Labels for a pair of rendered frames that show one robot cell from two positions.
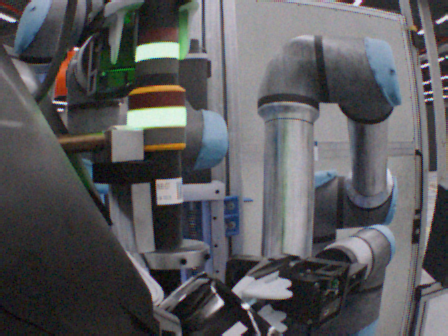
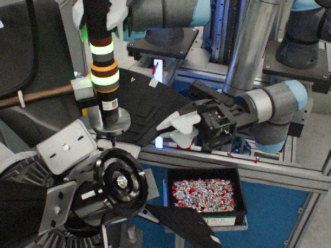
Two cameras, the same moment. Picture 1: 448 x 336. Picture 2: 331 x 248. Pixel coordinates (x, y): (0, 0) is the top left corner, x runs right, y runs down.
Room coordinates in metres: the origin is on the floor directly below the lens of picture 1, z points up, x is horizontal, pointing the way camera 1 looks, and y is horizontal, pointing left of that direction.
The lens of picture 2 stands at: (0.04, -0.25, 1.68)
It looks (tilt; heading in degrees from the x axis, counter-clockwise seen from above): 41 degrees down; 27
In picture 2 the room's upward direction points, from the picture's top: straight up
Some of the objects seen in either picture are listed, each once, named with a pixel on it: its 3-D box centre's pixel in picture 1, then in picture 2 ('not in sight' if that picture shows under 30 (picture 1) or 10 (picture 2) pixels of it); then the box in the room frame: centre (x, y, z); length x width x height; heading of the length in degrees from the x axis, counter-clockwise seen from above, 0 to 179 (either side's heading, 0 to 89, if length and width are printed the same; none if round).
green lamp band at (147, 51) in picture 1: (157, 53); (101, 45); (0.43, 0.05, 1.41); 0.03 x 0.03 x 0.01
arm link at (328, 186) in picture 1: (315, 202); (310, 15); (1.23, -0.19, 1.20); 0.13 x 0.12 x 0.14; 75
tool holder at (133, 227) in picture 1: (148, 197); (102, 103); (0.42, 0.05, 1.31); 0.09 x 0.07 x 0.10; 139
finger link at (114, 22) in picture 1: (119, 30); (83, 24); (0.43, 0.08, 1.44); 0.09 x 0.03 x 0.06; 15
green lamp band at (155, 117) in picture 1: (155, 118); (104, 74); (0.43, 0.05, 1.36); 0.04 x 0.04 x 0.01
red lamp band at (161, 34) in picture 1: (157, 38); (100, 38); (0.43, 0.05, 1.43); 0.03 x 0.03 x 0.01
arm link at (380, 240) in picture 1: (365, 256); (280, 100); (0.76, -0.20, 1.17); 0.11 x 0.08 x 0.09; 140
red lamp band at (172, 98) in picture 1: (155, 101); (104, 67); (0.43, 0.05, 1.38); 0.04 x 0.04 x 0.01
